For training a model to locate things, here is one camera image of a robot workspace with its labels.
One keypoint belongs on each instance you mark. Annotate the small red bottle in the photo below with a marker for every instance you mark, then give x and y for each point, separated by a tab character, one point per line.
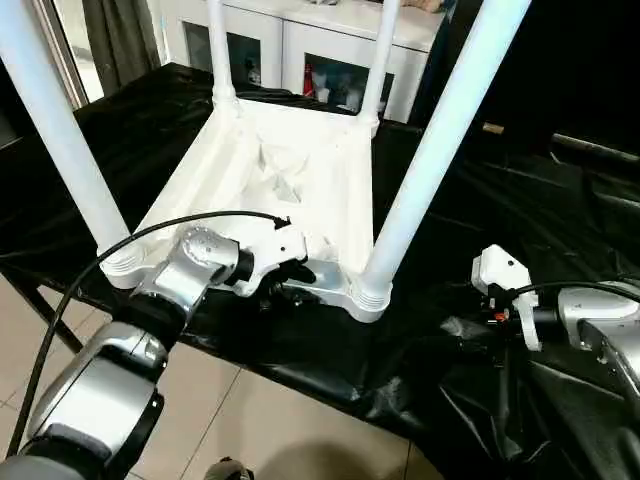
308	82

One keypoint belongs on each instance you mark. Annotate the black stand pole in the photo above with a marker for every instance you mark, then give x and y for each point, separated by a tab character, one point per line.
50	320

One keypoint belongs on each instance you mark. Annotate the grey curtain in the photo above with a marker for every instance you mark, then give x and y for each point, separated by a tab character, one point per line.
120	40

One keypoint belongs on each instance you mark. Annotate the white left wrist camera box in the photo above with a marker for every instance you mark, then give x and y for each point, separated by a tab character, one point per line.
275	250

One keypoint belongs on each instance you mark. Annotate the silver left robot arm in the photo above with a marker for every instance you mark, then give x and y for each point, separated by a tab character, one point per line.
180	280

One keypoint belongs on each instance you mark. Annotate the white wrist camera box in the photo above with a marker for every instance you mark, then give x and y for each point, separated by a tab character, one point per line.
275	250
500	270

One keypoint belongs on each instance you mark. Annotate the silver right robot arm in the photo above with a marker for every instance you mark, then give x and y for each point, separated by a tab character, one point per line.
600	330

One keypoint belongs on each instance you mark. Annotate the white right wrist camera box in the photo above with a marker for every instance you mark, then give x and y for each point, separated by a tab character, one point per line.
500	270

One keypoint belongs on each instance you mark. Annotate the black low bench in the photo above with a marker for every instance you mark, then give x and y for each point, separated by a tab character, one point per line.
595	148

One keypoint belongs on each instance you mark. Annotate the white plastic table top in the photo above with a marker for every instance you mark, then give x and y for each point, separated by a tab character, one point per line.
300	190

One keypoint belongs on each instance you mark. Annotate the black plastic mat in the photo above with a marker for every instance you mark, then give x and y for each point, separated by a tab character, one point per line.
480	220

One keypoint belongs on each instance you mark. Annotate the small gold label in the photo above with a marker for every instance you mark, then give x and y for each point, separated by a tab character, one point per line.
492	128

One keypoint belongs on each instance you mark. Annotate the white plastic table leg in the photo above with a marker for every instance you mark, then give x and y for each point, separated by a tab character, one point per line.
380	60
50	120
218	50
440	140

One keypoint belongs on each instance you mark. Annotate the white glass-door cabinet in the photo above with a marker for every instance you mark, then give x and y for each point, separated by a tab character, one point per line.
275	30

